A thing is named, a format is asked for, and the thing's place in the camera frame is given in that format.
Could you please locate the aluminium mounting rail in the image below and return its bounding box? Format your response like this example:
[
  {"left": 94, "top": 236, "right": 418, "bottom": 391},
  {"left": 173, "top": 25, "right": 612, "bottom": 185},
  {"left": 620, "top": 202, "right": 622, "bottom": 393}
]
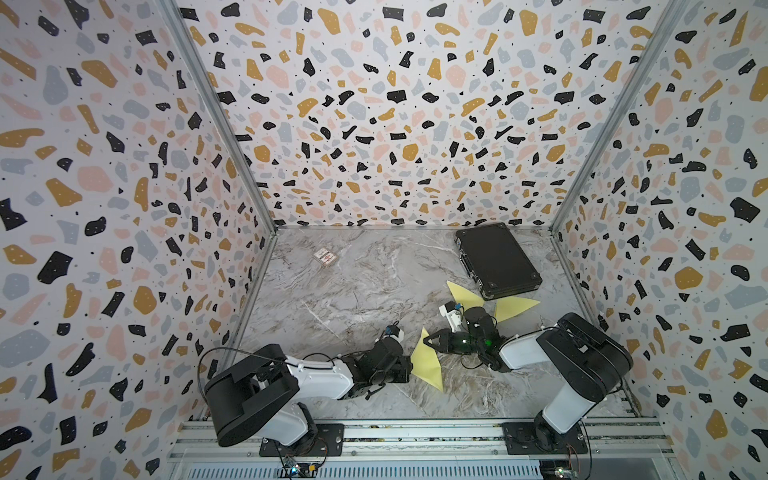
[{"left": 168, "top": 417, "right": 685, "bottom": 479}]

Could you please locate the black hard case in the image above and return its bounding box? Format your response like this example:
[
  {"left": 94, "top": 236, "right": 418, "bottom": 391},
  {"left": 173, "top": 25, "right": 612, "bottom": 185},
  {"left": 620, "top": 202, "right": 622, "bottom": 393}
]
[{"left": 455, "top": 223, "right": 542, "bottom": 301}]

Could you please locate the small green circuit board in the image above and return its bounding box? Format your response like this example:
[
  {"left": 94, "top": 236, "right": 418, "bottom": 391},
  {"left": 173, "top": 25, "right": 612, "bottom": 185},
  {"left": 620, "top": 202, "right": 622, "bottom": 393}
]
[{"left": 282, "top": 460, "right": 321, "bottom": 479}]

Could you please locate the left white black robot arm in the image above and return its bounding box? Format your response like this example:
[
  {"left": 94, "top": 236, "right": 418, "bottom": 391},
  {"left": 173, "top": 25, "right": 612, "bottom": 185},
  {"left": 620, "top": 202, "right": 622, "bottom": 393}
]
[{"left": 201, "top": 326, "right": 413, "bottom": 448}]

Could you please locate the small pink white card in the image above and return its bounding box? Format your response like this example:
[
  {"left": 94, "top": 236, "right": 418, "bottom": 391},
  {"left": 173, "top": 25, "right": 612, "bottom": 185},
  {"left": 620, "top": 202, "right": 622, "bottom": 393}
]
[{"left": 313, "top": 247, "right": 338, "bottom": 267}]

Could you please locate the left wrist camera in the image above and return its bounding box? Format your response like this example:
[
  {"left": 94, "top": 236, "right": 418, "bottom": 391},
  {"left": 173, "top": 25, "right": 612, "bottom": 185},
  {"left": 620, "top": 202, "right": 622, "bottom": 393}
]
[{"left": 383, "top": 324, "right": 404, "bottom": 343}]

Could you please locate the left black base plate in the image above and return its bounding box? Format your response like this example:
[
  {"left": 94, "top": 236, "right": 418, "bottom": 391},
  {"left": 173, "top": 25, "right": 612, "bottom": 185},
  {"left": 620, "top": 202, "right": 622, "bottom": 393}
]
[{"left": 259, "top": 423, "right": 345, "bottom": 459}]

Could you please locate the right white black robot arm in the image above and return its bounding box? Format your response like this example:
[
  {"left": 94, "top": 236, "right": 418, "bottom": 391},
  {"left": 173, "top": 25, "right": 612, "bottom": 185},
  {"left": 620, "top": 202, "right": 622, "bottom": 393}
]
[{"left": 421, "top": 302, "right": 633, "bottom": 449}]

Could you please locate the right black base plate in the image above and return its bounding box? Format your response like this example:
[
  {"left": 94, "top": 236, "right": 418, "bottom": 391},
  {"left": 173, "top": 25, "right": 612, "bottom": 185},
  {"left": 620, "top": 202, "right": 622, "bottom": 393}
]
[{"left": 501, "top": 421, "right": 588, "bottom": 455}]

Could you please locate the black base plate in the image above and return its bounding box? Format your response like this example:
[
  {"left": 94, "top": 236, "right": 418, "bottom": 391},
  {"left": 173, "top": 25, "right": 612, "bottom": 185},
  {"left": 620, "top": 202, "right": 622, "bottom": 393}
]
[
  {"left": 259, "top": 423, "right": 345, "bottom": 459},
  {"left": 501, "top": 421, "right": 588, "bottom": 455}
]

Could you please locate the yellow square paper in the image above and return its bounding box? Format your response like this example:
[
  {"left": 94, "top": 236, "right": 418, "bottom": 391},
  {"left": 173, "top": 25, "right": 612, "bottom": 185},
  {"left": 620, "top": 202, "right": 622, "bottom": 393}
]
[
  {"left": 446, "top": 281, "right": 485, "bottom": 310},
  {"left": 410, "top": 328, "right": 444, "bottom": 392},
  {"left": 493, "top": 296, "right": 540, "bottom": 322}
]

